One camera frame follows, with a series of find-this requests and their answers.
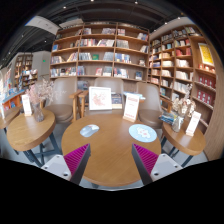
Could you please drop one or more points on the glass vase with dried flowers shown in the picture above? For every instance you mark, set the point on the glass vase with dried flowers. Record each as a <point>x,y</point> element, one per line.
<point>177,124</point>

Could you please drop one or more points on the dark book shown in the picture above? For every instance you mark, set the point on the dark book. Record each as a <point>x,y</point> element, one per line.
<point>116,100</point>

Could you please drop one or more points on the round light blue mouse pad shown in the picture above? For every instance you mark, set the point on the round light blue mouse pad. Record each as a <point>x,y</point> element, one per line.
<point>142,133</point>

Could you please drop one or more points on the glass vase with pink flowers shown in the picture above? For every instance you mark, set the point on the glass vase with pink flowers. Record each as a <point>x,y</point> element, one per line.
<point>38,113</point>

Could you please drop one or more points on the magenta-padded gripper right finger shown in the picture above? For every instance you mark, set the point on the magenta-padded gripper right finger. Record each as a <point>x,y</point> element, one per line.
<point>146,160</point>

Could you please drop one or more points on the white framed pink flower picture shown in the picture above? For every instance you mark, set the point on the white framed pink flower picture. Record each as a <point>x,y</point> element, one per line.
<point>100,98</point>

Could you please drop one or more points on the brown armchair with wooden arms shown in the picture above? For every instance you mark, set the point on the brown armchair with wooden arms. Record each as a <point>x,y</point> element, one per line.
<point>150,100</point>
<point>106,82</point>
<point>63,96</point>

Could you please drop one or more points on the wooden side table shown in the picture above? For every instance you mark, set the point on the wooden side table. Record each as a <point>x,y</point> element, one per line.
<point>30,130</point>
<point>183,141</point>

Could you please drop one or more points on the grey and orange computer mouse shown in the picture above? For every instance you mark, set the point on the grey and orange computer mouse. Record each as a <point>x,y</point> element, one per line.
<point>89,130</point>

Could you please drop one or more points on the white sign on wooden stand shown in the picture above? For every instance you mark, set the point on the white sign on wooden stand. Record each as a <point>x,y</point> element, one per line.
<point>131,107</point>

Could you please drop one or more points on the light blue books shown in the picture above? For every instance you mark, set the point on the light blue books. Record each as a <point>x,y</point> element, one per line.
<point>142,96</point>

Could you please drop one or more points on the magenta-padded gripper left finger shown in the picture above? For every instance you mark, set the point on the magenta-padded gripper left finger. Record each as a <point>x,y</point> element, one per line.
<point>77,160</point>

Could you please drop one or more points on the small white table sign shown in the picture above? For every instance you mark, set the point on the small white table sign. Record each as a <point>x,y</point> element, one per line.
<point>193,123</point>
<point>26,105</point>

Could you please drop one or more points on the orange book display stand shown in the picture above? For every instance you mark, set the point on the orange book display stand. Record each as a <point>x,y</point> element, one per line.
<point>11,101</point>

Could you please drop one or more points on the stack of books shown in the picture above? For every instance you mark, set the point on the stack of books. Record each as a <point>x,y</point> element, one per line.
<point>167,117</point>

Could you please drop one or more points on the distant wooden bookshelf unit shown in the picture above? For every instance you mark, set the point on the distant wooden bookshelf unit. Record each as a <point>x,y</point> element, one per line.
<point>25,66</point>

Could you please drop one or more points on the wide wooden bookshelf unit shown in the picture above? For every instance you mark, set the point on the wide wooden bookshelf unit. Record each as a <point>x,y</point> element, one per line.
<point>100,46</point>

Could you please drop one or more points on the white ceiling air conditioner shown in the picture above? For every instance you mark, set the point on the white ceiling air conditioner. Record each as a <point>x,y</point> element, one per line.
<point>41,24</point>

